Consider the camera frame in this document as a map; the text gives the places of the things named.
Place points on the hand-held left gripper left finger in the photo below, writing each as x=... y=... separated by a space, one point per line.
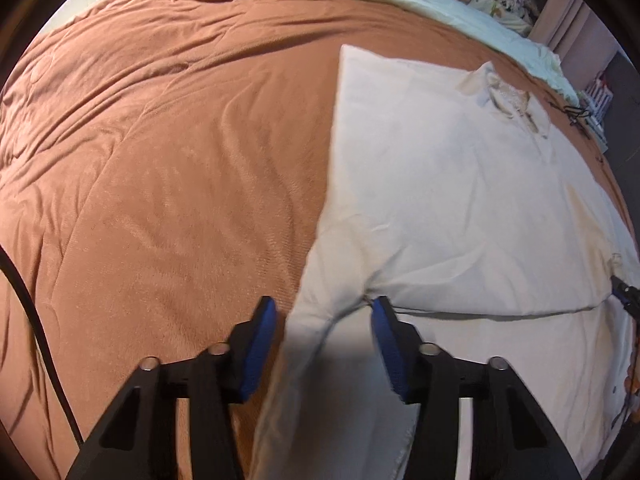
x=260 y=330

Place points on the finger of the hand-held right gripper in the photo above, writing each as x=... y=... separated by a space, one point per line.
x=627 y=295

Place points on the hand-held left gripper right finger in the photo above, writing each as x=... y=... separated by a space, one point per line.
x=387 y=335

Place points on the large white shirt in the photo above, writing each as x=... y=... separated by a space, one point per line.
x=425 y=185

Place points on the dark furniture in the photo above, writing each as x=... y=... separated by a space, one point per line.
x=622 y=110

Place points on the brown bed blanket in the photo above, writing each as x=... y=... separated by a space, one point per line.
x=175 y=160

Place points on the white slatted rack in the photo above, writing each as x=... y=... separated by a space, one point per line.
x=597 y=100

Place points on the pink curtain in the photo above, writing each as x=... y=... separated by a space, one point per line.
x=575 y=25

